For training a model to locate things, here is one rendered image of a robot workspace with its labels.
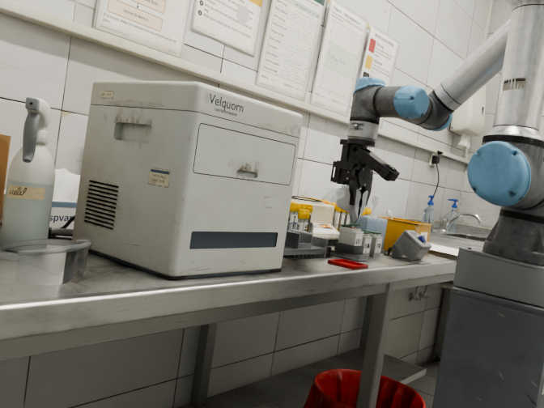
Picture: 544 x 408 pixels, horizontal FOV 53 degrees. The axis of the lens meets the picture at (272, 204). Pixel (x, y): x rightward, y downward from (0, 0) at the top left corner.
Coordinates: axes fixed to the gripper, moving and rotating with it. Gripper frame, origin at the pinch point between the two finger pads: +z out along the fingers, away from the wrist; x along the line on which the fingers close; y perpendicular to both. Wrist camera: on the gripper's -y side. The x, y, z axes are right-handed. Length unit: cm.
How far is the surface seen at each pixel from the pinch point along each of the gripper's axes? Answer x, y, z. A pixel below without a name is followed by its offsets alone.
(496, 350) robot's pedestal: 4.8, -38.9, 20.4
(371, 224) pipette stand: -18.8, 5.2, 1.8
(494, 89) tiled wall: -240, 46, -84
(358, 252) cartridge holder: 0.0, -2.0, 8.1
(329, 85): -64, 56, -47
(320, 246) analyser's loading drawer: 21.8, -4.1, 5.7
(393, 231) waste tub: -32.8, 4.6, 3.4
